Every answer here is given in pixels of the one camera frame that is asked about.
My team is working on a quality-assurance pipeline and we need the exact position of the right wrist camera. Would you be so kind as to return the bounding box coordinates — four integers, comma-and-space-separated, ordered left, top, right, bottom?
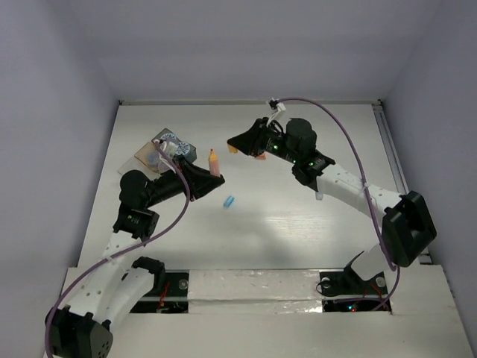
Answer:
267, 98, 286, 125

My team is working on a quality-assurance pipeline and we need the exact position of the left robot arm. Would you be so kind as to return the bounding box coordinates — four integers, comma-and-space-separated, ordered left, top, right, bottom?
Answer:
45, 159, 225, 357

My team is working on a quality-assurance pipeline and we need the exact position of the blue marker cap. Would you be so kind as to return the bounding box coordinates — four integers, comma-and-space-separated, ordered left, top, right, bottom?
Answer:
223, 195, 235, 208

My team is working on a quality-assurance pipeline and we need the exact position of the clear plastic bin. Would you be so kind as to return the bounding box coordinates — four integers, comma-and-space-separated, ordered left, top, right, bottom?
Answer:
117, 157, 141, 176

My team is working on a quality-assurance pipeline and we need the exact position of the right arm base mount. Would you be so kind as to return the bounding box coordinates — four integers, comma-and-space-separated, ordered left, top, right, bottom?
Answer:
315, 253, 391, 313

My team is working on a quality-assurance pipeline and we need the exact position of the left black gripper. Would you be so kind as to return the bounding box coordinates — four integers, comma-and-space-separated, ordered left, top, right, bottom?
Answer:
144, 155, 224, 208

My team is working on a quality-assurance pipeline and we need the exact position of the peach highlighter marker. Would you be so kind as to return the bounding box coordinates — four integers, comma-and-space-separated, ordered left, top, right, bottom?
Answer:
208, 148, 221, 177

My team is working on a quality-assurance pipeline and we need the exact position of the blue lid jar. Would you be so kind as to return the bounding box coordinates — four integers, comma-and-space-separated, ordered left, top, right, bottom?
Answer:
160, 132, 177, 141

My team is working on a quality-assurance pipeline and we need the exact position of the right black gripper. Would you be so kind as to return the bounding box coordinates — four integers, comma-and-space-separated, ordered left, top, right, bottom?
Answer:
227, 117, 300, 165

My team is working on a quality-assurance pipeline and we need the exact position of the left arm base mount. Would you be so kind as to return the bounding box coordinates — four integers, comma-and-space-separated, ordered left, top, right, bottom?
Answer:
130, 257, 189, 314

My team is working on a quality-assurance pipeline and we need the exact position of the grey lid small jar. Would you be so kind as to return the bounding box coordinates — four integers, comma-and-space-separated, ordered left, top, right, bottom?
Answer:
147, 152, 160, 167

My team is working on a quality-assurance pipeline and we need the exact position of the dark grey plastic bin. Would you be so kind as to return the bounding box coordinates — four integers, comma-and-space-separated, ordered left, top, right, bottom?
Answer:
152, 128, 197, 163

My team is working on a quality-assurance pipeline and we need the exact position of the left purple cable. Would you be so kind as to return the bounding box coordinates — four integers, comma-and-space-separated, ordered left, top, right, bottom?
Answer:
44, 143, 191, 357

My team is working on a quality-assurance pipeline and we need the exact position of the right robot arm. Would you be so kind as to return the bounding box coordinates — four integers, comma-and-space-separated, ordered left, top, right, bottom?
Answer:
227, 117, 437, 292

